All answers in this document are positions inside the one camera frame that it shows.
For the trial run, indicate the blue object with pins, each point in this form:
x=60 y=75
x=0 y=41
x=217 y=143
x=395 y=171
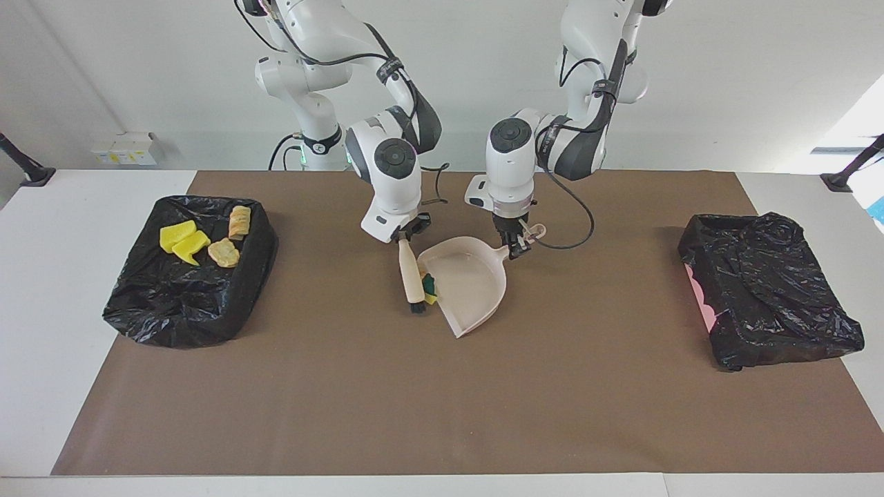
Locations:
x=879 y=209

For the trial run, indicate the beige brush with black bristles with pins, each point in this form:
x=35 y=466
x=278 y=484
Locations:
x=412 y=273

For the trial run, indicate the left black bag bin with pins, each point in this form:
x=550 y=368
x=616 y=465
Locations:
x=773 y=297

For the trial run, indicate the beige plastic dustpan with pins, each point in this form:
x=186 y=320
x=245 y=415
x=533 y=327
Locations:
x=469 y=290

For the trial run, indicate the pink plastic bin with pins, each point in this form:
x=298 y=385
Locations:
x=701 y=300

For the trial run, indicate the black bag lined trash bin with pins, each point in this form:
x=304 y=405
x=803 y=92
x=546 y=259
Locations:
x=173 y=304

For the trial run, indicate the white wall socket box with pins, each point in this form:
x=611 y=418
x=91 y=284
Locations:
x=124 y=148

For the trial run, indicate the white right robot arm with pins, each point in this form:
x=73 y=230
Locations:
x=324 y=34

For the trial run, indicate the black clamp stand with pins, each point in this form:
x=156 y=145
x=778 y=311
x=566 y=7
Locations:
x=31 y=172
x=839 y=181

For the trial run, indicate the green and yellow sponge piece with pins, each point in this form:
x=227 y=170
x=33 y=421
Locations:
x=430 y=284

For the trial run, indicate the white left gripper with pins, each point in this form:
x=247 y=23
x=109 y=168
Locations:
x=478 y=192

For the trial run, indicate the notched yellow sponge piece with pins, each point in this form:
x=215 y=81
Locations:
x=192 y=247

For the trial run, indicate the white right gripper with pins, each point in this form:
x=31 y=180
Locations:
x=383 y=224

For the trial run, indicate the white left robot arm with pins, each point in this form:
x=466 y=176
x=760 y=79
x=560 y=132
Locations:
x=594 y=41

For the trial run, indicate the brown paper table mat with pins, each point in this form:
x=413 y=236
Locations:
x=276 y=414

